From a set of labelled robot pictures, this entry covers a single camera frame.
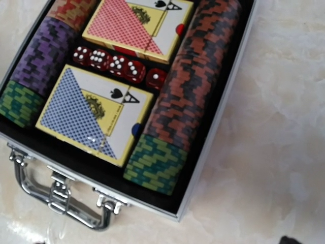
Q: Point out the poker chip row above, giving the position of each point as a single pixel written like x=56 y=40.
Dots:
x=184 y=97
x=49 y=46

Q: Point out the green chip group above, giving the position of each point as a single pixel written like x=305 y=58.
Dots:
x=155 y=165

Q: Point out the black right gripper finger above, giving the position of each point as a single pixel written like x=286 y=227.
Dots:
x=289 y=240

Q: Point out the aluminium poker case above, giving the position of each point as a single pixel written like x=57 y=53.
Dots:
x=41 y=166

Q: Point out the right poker chip row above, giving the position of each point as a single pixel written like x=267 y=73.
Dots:
x=184 y=97

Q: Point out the green chip stack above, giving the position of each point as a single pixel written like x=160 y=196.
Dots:
x=20 y=104

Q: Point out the left poker chip row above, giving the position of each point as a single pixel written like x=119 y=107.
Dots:
x=49 y=46

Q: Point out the red playing card deck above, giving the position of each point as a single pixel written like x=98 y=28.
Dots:
x=146 y=29

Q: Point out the blue playing card deck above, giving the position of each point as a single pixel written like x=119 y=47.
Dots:
x=96 y=114

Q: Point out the red dice row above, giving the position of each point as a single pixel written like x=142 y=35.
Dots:
x=120 y=66

